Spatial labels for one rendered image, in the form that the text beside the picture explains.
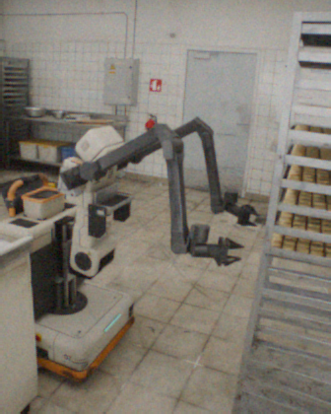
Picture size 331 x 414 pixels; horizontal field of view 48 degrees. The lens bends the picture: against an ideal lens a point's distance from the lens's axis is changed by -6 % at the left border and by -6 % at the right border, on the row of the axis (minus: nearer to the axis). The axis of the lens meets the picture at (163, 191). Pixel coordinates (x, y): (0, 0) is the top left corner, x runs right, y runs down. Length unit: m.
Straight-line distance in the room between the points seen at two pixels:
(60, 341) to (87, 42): 5.12
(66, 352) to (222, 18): 4.68
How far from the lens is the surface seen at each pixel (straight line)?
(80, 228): 1.94
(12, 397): 1.94
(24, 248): 1.64
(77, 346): 2.04
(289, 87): 1.37
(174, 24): 5.81
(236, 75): 5.52
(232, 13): 5.60
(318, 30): 1.42
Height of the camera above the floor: 1.55
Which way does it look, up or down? 16 degrees down
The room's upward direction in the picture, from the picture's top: 4 degrees clockwise
